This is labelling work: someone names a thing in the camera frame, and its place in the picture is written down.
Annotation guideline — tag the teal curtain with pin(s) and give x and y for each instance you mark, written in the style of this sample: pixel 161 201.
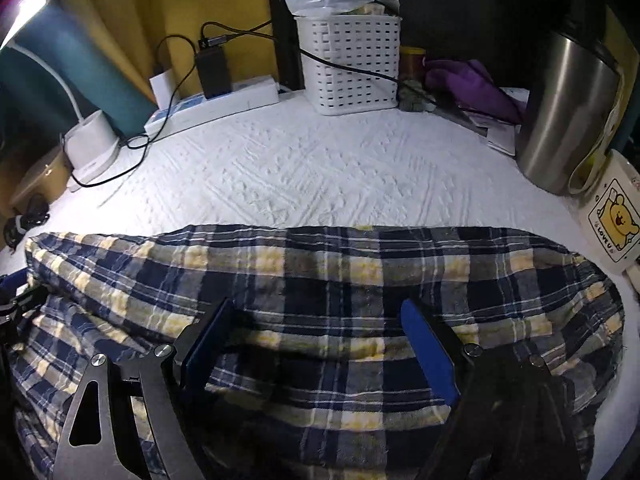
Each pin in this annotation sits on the teal curtain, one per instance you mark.
pixel 90 70

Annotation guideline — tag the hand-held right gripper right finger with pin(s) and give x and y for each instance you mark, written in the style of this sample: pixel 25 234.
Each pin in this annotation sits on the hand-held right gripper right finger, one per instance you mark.
pixel 430 350

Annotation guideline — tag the white plastic basket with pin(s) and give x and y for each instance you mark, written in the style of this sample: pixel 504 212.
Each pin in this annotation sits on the white plastic basket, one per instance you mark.
pixel 350 35

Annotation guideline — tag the white charger plug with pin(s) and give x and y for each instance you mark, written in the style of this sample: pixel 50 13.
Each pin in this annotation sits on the white charger plug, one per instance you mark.
pixel 162 90

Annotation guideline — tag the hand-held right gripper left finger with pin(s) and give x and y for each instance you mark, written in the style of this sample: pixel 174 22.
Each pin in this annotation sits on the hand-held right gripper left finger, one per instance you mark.
pixel 205 345

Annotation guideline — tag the cream bear print mug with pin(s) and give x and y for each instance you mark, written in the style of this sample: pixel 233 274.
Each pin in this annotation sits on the cream bear print mug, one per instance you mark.
pixel 605 220

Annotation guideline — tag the tan lidded box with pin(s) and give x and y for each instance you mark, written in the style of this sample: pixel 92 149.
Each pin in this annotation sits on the tan lidded box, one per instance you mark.
pixel 42 180

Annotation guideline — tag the black power adapter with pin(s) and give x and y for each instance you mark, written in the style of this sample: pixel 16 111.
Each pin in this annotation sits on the black power adapter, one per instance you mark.
pixel 214 72

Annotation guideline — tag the white papers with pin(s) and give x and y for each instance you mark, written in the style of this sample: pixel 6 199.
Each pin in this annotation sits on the white papers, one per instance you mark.
pixel 500 135

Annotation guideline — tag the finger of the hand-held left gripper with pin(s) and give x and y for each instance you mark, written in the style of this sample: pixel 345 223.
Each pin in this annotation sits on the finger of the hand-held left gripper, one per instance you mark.
pixel 20 302

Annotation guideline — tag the yellow lid jar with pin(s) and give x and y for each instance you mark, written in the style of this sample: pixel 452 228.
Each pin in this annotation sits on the yellow lid jar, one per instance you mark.
pixel 411 62

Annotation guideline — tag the dark window pane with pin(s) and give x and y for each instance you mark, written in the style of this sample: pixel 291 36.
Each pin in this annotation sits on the dark window pane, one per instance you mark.
pixel 475 0

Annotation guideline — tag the white power strip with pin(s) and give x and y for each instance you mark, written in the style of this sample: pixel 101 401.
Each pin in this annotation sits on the white power strip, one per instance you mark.
pixel 200 107

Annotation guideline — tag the white desk lamp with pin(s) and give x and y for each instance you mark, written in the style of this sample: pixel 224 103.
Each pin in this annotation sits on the white desk lamp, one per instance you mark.
pixel 92 140

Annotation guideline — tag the purple cloth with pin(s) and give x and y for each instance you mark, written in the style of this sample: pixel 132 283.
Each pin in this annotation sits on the purple cloth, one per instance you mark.
pixel 470 85

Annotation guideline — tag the stainless steel tumbler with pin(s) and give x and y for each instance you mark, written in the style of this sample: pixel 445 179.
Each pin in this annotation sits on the stainless steel tumbler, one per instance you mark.
pixel 565 110

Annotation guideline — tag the small grey plush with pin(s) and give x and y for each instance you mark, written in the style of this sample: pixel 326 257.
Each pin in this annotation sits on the small grey plush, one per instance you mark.
pixel 415 97

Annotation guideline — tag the yellow curtain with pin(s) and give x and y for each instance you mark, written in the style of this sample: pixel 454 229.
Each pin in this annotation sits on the yellow curtain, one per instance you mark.
pixel 622 45
pixel 150 10

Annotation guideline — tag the blue yellow plaid shirt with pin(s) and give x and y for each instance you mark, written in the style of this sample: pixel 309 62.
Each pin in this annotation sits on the blue yellow plaid shirt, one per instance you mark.
pixel 320 285

